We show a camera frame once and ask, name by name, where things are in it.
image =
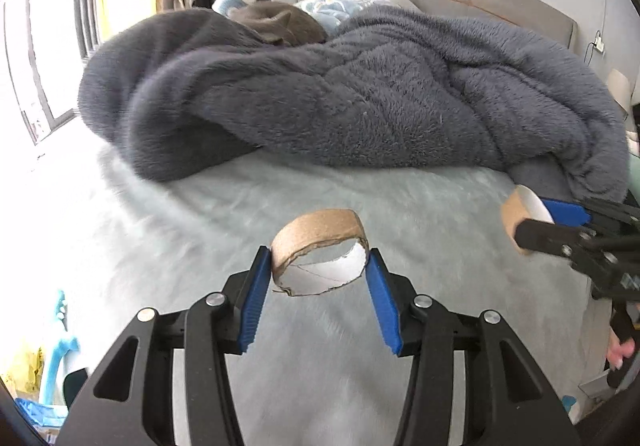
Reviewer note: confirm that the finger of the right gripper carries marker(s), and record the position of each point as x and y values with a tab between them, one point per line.
594	214
577	244

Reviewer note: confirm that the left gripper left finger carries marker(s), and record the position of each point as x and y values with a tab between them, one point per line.
127	400

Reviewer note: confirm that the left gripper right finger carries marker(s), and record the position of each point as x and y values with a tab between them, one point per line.
507	398

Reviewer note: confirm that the brown cardboard tape core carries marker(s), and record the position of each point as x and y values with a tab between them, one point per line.
319	252

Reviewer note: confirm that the black trash bin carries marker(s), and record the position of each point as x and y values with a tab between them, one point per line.
72	385

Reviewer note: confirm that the person's right hand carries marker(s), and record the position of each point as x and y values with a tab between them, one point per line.
618	351

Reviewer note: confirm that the blue snack bag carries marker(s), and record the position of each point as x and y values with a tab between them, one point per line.
44	416

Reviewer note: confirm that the blue plush dinosaur toy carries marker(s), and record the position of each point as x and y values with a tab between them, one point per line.
59	342

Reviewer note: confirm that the yellow plastic bag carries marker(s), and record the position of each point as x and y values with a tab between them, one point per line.
22	372

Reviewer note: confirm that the grey bed mattress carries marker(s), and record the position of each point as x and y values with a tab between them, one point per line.
319	372

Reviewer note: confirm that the grey pillow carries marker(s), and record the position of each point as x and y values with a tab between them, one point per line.
407	5

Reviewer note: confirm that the dark grey fleece blanket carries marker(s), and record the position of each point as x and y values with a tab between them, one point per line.
187	90

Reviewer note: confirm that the blue cloud pattern duvet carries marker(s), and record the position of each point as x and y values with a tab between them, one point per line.
328	13

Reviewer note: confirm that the black framed glass door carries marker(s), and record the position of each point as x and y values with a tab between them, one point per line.
39	41

